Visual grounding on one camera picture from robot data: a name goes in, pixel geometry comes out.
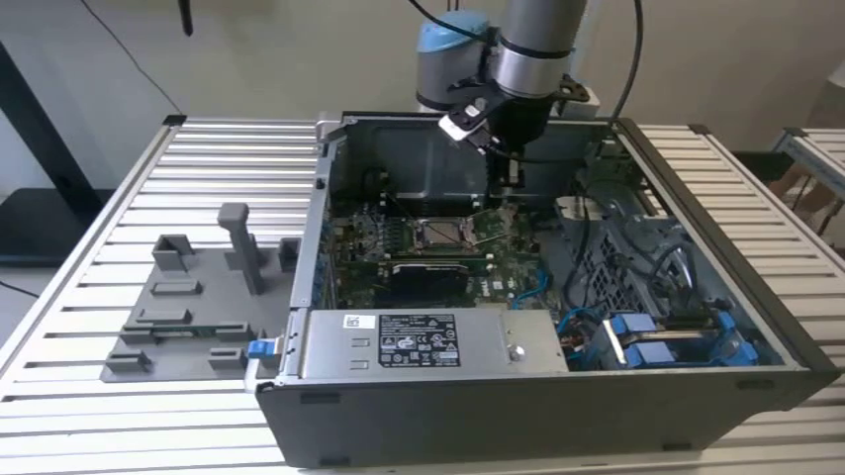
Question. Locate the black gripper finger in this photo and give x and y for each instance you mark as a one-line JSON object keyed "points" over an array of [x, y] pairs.
{"points": [[490, 173], [513, 183]]}

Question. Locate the CPU silver plate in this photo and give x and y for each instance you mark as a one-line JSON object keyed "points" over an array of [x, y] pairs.
{"points": [[441, 232]]}

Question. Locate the CPU socket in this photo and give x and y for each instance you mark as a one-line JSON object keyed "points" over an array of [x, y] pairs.
{"points": [[417, 235]]}

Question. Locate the green motherboard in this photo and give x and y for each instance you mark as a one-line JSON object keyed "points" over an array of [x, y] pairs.
{"points": [[509, 257]]}

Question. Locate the black graphics card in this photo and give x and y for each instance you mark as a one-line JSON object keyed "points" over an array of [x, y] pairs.
{"points": [[429, 284]]}

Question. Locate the grey metal drive cage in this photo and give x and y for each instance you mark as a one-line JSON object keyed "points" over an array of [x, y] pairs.
{"points": [[614, 277]]}

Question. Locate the blue disk carrier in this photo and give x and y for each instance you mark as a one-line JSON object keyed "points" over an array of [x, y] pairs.
{"points": [[636, 324], [647, 353]]}

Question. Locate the silver power supply unit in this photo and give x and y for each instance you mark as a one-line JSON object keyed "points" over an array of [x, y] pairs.
{"points": [[330, 341]]}

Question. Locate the metal slat side table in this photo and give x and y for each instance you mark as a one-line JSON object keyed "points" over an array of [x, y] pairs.
{"points": [[815, 153]]}

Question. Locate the brown cardboard box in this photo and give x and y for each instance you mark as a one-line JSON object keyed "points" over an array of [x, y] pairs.
{"points": [[808, 198]]}

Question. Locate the dark grey PC case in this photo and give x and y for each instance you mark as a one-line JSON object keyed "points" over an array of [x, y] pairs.
{"points": [[462, 425]]}

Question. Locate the blue case latch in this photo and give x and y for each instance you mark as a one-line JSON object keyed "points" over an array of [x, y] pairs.
{"points": [[261, 349]]}

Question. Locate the grey parts rack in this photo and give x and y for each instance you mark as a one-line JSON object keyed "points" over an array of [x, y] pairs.
{"points": [[191, 307]]}

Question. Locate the black hanging rod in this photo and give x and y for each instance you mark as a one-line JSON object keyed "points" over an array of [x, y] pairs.
{"points": [[187, 17]]}

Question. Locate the green RAM stick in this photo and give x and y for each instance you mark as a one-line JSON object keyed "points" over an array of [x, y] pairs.
{"points": [[185, 331]]}

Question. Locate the black stand with base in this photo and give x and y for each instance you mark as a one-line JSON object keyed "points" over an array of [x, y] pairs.
{"points": [[39, 227]]}

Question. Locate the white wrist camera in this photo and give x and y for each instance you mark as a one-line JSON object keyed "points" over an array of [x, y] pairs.
{"points": [[462, 123]]}

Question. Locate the blue plastic bracket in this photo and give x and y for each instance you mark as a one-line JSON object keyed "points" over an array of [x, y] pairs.
{"points": [[740, 346]]}

